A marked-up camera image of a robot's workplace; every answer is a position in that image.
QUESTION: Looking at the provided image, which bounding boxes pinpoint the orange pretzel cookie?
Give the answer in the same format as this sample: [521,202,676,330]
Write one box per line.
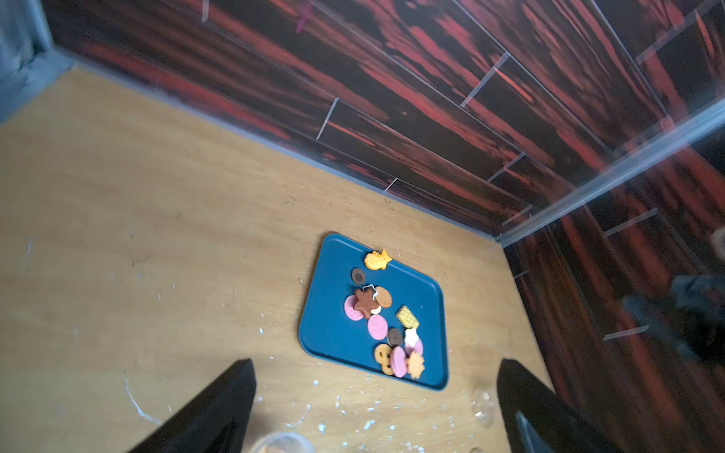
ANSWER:
[374,344,394,376]

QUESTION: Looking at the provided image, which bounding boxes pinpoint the white small cookie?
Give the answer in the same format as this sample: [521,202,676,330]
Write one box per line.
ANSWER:
[404,328,419,348]

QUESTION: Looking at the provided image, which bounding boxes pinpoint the brown star cookie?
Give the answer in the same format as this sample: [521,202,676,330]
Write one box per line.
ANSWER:
[353,286,379,319]

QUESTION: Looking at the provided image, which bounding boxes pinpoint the aluminium frame post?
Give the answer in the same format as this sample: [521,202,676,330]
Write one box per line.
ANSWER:
[498,99,724,247]
[1,0,74,123]

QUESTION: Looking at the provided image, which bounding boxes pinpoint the yellow square cracker cookie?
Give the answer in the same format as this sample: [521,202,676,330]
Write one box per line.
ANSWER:
[396,306,419,330]

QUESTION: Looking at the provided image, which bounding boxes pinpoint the brown ridged cookie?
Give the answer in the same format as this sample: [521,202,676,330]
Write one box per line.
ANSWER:
[375,286,393,309]

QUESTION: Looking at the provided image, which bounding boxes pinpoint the orange ridged cookie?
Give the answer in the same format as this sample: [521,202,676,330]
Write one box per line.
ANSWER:
[364,249,393,271]

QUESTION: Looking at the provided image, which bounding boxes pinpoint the teal plastic tray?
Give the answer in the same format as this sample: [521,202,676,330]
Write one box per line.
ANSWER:
[298,233,449,391]

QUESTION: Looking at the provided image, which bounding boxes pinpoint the clear jar with yellow cookies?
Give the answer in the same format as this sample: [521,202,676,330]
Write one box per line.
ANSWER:
[248,432,315,453]

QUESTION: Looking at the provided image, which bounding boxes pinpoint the orange flower cookie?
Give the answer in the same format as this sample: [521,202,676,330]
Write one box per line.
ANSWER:
[406,351,425,379]

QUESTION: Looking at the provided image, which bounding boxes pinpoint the aluminium frame post right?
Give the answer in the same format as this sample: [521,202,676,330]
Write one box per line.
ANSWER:
[498,99,724,247]

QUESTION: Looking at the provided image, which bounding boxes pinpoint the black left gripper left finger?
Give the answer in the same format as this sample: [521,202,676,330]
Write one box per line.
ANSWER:
[132,359,257,452]

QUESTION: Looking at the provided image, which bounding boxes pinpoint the pink round cookie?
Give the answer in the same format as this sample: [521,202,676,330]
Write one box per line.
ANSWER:
[390,347,408,379]
[344,296,364,321]
[367,314,389,341]

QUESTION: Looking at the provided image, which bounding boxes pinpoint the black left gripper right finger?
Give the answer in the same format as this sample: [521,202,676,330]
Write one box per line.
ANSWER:
[497,359,620,452]

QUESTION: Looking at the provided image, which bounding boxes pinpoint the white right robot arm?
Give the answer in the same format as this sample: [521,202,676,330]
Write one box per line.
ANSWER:
[621,275,724,367]

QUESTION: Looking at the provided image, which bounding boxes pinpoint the dark chocolate ring cookie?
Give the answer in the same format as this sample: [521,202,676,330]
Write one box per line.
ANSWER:
[351,268,366,286]

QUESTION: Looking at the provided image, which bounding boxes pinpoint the aluminium frame post left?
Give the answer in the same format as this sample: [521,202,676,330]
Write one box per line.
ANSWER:
[1,0,74,123]

